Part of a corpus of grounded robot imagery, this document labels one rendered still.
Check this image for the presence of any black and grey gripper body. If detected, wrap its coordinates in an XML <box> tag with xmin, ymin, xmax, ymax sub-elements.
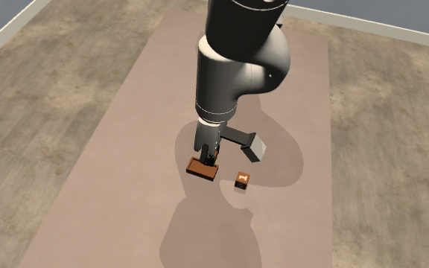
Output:
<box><xmin>194</xmin><ymin>117</ymin><xmax>231</xmax><ymax>156</ymax></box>

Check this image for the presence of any brown wooden tray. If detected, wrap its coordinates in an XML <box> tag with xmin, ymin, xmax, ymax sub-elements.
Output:
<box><xmin>186</xmin><ymin>157</ymin><xmax>218</xmax><ymax>181</ymax></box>

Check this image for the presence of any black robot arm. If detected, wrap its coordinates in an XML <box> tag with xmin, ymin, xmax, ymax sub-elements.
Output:
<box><xmin>195</xmin><ymin>0</ymin><xmax>290</xmax><ymax>162</ymax></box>

